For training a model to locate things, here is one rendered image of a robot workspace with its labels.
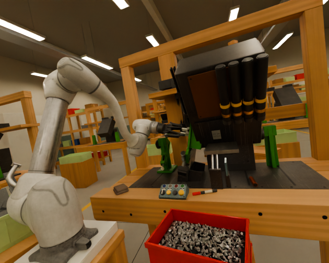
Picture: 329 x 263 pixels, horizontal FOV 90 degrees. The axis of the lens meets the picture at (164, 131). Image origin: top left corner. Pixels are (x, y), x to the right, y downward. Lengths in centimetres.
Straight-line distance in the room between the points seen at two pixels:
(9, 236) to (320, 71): 202
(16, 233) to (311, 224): 140
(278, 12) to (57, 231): 167
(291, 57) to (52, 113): 1191
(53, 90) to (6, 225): 73
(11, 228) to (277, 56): 1200
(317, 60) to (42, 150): 165
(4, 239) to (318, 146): 191
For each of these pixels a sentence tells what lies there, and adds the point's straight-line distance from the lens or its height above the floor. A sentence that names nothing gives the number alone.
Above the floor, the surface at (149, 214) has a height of 81.
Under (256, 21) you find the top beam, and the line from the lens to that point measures 150.
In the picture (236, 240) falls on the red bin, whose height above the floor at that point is 88.
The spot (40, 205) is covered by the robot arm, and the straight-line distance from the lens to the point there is 75.
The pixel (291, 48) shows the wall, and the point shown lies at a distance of 1230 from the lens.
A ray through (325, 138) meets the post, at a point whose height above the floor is 103.
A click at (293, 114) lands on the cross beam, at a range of 152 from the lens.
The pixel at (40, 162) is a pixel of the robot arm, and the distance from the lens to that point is 95.
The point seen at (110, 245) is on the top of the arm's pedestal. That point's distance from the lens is 84.
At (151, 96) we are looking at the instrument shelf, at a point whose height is 152.
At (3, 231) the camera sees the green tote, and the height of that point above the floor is 88.
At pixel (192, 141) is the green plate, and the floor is 115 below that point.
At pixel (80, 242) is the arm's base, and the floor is 92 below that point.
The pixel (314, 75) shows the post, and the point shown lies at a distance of 147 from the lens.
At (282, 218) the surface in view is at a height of 84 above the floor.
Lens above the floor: 132
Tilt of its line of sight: 4 degrees down
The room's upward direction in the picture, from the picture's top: 9 degrees counter-clockwise
